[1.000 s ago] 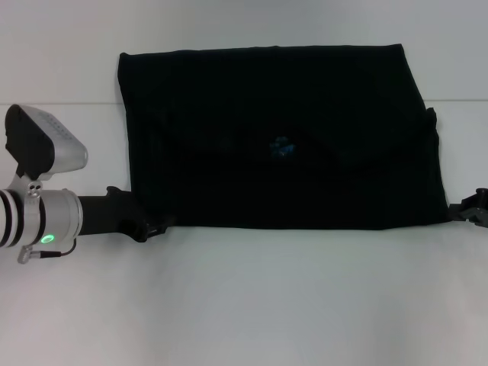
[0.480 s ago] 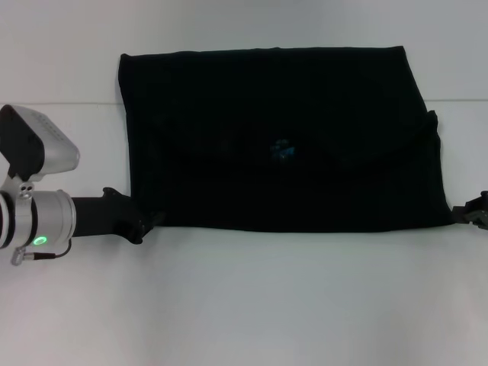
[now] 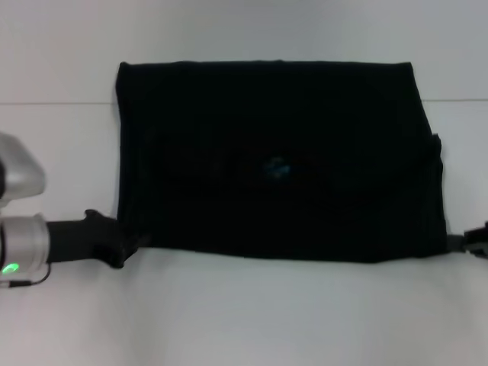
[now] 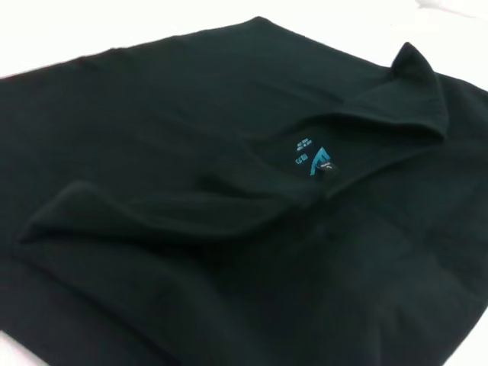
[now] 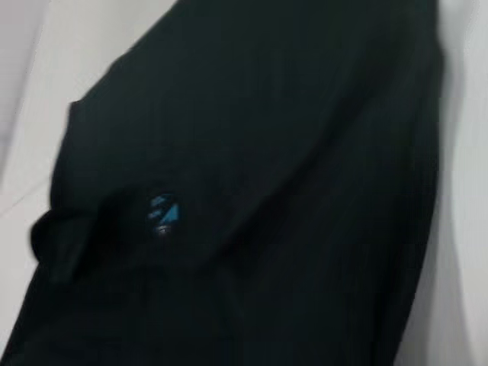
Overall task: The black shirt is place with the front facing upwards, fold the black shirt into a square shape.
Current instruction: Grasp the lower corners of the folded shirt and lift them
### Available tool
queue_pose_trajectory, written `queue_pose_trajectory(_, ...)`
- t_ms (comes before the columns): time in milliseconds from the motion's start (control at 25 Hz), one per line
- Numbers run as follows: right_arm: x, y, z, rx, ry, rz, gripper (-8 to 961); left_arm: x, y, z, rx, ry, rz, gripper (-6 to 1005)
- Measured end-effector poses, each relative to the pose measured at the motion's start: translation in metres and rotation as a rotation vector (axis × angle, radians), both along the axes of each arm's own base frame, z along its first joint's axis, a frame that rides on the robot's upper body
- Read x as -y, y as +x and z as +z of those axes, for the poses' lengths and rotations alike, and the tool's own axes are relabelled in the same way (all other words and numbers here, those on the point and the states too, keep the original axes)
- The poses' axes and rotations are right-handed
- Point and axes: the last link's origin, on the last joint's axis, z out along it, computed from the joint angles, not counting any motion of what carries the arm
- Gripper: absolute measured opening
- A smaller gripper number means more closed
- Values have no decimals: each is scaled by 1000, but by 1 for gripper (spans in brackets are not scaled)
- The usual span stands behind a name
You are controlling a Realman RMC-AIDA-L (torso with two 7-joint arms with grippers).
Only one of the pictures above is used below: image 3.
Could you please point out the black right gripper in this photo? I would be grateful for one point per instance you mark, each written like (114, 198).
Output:
(477, 242)

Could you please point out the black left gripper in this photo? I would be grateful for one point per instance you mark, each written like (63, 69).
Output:
(87, 240)

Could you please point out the black shirt with FREE print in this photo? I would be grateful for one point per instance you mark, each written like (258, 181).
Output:
(282, 152)

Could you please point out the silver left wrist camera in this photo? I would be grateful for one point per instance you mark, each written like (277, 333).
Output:
(21, 171)

